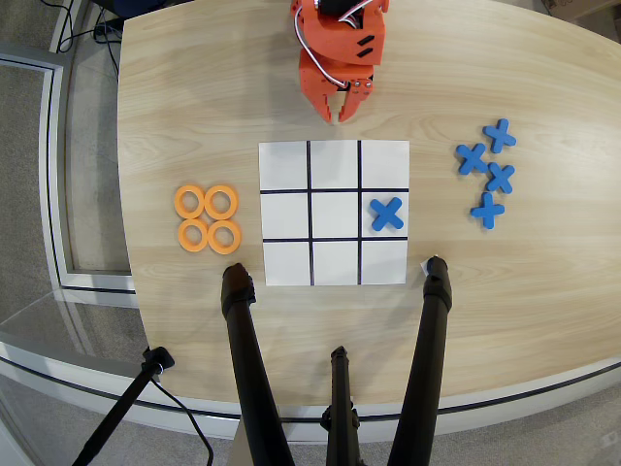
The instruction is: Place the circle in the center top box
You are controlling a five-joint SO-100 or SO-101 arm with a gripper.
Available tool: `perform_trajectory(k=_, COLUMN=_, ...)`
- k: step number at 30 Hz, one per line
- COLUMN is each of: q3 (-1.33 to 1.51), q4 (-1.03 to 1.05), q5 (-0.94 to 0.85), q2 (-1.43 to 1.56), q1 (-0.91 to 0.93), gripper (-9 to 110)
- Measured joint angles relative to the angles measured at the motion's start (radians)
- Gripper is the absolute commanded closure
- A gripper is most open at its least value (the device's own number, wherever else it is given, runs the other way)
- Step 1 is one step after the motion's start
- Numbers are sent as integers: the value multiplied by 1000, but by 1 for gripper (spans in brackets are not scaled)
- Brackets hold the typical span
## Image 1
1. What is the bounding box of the thick black tripod leg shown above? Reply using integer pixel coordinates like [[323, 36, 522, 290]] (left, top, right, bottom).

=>
[[386, 255, 454, 466], [220, 262, 296, 466]]

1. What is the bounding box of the grey metal floor frame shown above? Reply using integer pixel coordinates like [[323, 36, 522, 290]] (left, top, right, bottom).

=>
[[0, 41, 140, 298]]

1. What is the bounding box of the black floor cable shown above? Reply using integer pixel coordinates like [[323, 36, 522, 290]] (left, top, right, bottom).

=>
[[50, 0, 122, 83]]

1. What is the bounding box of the white tic-tac-toe paper board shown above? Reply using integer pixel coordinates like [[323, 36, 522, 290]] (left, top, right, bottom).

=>
[[258, 140, 411, 287]]

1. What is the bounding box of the orange foam ring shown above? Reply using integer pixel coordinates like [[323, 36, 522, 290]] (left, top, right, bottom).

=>
[[177, 217, 211, 252], [173, 184, 208, 219], [203, 184, 240, 220], [207, 219, 243, 255]]

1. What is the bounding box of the blue foam cross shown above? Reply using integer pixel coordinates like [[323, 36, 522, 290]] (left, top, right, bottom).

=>
[[469, 191, 507, 230], [454, 142, 490, 176], [481, 117, 518, 154], [484, 162, 516, 194], [369, 196, 406, 232]]

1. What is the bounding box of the slim black stand pole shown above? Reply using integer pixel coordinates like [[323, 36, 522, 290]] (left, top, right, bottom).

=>
[[71, 346, 176, 466]]

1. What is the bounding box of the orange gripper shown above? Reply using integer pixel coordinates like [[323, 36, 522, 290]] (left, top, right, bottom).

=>
[[298, 47, 377, 123]]

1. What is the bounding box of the black stand cable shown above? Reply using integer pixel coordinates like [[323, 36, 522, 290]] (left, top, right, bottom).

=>
[[148, 377, 215, 466]]

